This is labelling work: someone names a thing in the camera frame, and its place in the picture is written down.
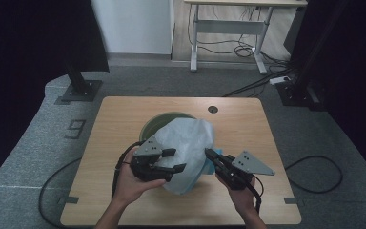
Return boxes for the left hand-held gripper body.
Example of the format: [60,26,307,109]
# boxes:
[130,135,173,183]

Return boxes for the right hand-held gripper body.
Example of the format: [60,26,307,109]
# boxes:
[217,150,275,191]

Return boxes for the white plastic bag blue hem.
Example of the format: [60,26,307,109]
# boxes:
[153,117,223,196]

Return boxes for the green plastic bin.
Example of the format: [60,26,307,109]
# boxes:
[138,112,198,142]

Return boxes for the person's left hand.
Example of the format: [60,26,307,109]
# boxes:
[112,156,166,206]

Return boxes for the person's right hand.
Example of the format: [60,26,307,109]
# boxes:
[215,175,256,213]

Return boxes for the white power strip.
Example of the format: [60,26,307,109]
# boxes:
[269,75,292,86]

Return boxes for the white desk with metal legs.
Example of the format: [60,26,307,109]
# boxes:
[183,0,309,74]

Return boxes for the black curtain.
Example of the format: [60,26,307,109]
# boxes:
[290,0,366,185]
[0,0,110,192]

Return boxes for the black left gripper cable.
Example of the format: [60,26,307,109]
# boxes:
[38,141,147,229]

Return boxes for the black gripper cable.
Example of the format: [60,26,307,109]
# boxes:
[249,174,264,215]
[38,141,147,229]

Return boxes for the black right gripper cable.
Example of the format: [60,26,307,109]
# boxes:
[249,174,264,215]

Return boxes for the black looped floor cable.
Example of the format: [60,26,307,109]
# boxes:
[284,155,344,195]

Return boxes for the black stand with base plate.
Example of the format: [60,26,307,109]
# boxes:
[275,0,328,112]
[60,56,104,103]

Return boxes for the tangle of black cables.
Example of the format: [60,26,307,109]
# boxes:
[187,4,295,98]

